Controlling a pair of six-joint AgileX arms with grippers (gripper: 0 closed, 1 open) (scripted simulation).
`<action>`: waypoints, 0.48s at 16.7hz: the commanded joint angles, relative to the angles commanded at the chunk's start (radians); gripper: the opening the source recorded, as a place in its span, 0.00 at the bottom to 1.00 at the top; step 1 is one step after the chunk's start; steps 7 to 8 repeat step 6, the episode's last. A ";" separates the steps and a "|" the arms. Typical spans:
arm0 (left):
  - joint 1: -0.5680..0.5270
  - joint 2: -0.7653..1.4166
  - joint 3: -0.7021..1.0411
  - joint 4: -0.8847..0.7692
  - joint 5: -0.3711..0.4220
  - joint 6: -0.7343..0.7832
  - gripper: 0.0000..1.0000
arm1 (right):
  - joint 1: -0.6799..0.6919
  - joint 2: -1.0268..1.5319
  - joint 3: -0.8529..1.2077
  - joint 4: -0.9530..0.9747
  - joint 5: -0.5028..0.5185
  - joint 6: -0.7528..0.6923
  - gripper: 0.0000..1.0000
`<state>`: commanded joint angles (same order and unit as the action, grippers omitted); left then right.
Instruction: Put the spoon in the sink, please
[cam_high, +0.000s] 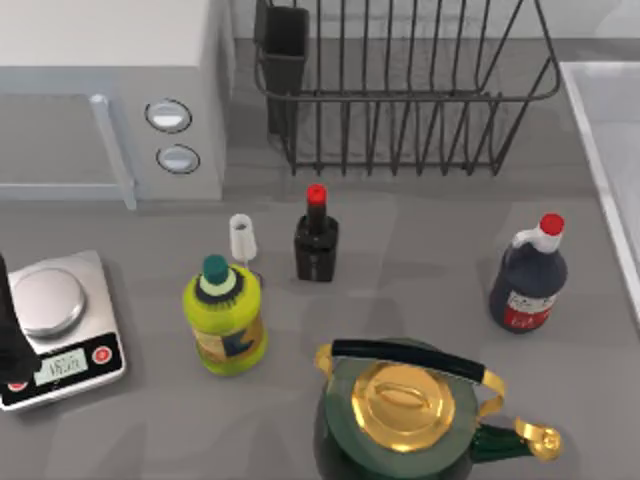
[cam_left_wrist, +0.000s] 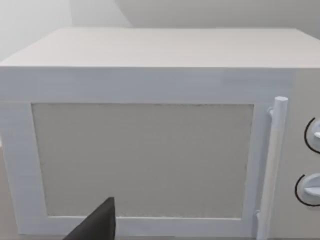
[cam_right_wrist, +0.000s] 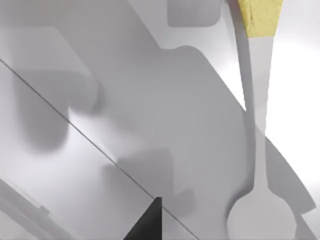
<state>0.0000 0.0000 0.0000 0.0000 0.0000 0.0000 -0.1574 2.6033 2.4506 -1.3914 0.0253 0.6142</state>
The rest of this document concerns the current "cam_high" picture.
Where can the square black bottle red cap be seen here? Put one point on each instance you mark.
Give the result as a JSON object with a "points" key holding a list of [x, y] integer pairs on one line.
{"points": [[315, 250]]}

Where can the yellow-green bottle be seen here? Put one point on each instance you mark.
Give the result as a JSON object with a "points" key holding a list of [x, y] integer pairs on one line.
{"points": [[225, 320]]}

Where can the small microwave knob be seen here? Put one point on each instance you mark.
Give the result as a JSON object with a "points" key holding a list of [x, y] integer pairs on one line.
{"points": [[177, 159]]}

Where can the pale microwave oven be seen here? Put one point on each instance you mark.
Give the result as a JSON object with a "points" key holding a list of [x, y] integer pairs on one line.
{"points": [[210, 100]]}

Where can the green and gold kettle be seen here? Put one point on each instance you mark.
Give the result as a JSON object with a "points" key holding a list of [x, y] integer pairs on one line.
{"points": [[400, 415]]}

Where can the large microwave knob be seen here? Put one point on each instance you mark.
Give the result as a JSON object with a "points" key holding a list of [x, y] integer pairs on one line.
{"points": [[168, 116]]}

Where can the black cutlery holder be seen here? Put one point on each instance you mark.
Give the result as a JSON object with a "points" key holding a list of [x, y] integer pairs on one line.
{"points": [[281, 45]]}

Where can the dark jug bottle red cap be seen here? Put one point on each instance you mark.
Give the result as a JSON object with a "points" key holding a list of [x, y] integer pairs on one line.
{"points": [[530, 285]]}

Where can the silver kitchen scale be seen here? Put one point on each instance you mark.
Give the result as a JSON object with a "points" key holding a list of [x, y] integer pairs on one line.
{"points": [[65, 320]]}

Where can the microwave oven door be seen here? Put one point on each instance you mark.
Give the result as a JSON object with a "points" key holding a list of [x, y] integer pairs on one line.
{"points": [[50, 140]]}

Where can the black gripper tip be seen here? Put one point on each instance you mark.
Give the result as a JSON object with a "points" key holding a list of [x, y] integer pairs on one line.
{"points": [[10, 340]]}

